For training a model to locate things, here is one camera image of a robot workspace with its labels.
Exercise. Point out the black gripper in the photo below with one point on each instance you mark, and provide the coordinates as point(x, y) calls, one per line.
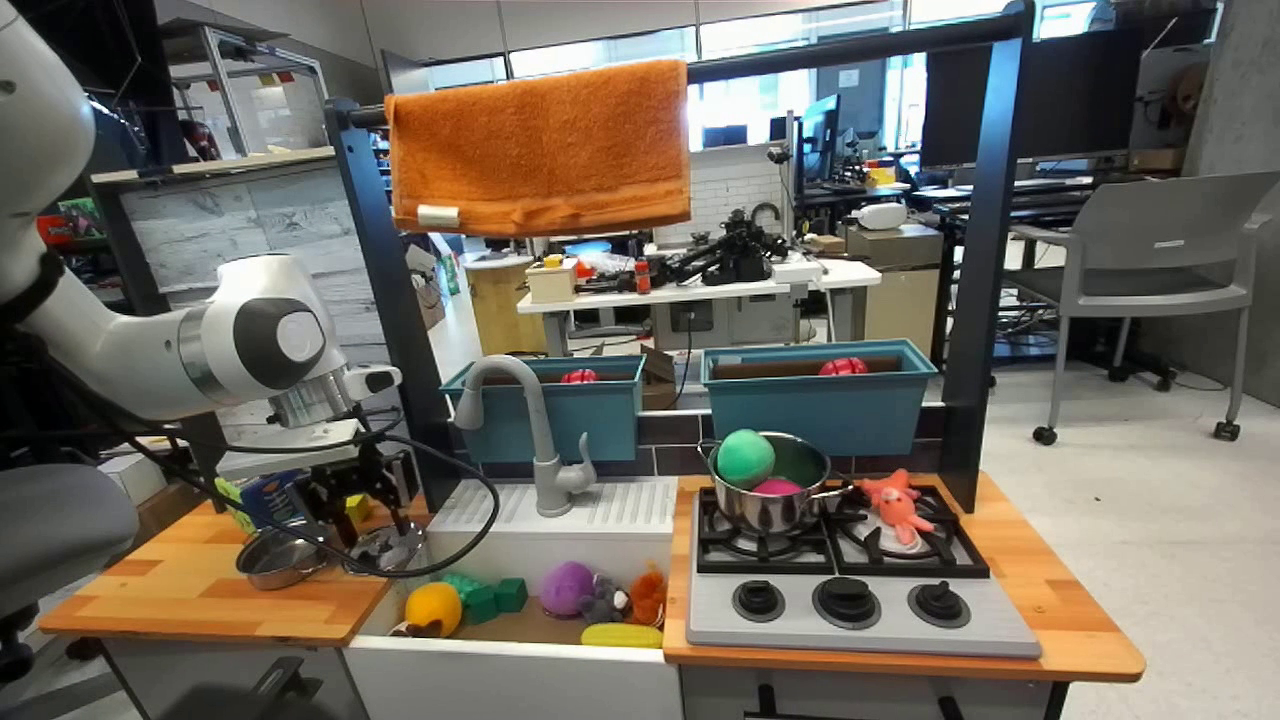
point(356, 473)

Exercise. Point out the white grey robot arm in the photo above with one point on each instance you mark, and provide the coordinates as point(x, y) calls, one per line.
point(135, 352)

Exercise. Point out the large steel pot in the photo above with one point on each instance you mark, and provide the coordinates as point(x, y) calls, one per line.
point(765, 515)

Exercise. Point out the small yellow block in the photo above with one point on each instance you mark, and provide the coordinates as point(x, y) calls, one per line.
point(356, 510)

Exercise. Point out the colourful soft cube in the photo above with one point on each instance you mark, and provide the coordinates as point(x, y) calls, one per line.
point(272, 500)

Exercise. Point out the round yellow toy fruit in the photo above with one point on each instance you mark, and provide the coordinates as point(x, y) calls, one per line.
point(432, 611)

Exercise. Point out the green plush toy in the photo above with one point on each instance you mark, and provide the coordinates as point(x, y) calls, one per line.
point(490, 593)

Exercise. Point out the wooden toy kitchen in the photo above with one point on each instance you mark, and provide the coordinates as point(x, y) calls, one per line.
point(200, 585)

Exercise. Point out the grey toy faucet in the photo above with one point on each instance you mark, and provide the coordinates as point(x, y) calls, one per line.
point(536, 425)

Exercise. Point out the white toy sink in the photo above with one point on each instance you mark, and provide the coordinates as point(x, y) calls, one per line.
point(504, 672)

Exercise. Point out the purple toy eggplant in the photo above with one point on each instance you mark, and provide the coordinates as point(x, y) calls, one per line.
point(564, 585)

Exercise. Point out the teal plastic bin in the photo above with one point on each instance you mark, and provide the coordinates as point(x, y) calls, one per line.
point(587, 413)
point(813, 406)

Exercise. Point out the grey plush toy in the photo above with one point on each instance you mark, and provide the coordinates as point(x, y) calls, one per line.
point(609, 600)

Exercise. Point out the red item in bin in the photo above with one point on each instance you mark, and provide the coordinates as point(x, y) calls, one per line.
point(579, 376)
point(841, 366)

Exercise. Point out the long yellow toy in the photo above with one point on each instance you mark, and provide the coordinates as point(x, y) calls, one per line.
point(622, 639)

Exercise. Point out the orange plush toy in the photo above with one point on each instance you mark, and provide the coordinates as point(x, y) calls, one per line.
point(648, 593)

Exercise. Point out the grey rounded foreground object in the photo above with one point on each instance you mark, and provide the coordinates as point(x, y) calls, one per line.
point(52, 535)

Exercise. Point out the grey wood pattern backdrop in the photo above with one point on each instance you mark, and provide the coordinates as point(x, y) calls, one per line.
point(255, 234)

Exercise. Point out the green ball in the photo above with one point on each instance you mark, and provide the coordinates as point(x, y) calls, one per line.
point(744, 456)

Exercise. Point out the black stove knob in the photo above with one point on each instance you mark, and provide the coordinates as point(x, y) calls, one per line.
point(942, 600)
point(847, 600)
point(759, 600)

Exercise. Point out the white work table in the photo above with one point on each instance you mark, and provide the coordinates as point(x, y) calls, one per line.
point(701, 290)

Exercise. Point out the orange towel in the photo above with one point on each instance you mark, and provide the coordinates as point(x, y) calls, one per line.
point(535, 147)

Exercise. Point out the pink toy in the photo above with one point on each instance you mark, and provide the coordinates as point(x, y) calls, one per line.
point(780, 488)

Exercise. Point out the shelf with boxes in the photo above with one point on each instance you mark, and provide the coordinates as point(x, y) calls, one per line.
point(226, 101)

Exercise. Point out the grey toy stove top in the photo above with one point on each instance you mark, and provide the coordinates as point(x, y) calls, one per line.
point(801, 635)

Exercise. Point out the black machine on table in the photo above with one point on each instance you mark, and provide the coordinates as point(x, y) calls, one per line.
point(735, 245)

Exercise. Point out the orange plush lobster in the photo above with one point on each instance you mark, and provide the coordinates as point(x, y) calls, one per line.
point(892, 505)

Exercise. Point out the grey office chair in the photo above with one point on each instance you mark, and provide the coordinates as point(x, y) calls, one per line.
point(1160, 267)

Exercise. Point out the black metal frame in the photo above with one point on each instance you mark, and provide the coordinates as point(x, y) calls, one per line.
point(984, 267)

